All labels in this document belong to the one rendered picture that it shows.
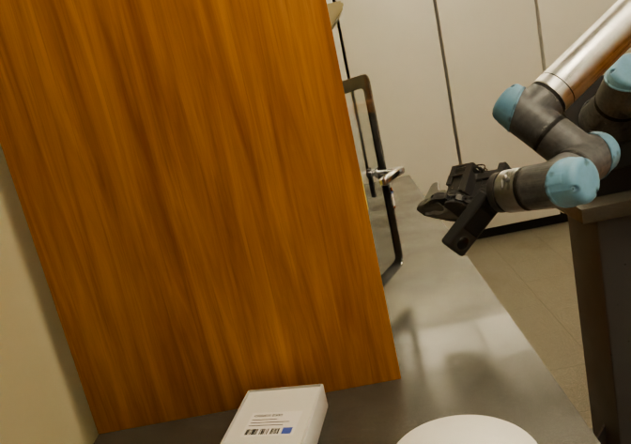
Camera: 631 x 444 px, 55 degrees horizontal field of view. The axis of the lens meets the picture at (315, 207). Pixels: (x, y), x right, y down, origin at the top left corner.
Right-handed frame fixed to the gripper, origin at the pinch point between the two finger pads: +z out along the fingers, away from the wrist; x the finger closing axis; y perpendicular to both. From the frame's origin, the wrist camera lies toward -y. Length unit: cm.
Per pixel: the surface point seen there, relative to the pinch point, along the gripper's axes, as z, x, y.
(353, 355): -12.7, 13.8, -33.6
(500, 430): -51, 25, -40
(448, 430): -47, 27, -42
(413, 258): 18.8, -17.0, -1.4
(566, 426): -41, 1, -35
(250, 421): -11, 26, -48
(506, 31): 155, -141, 222
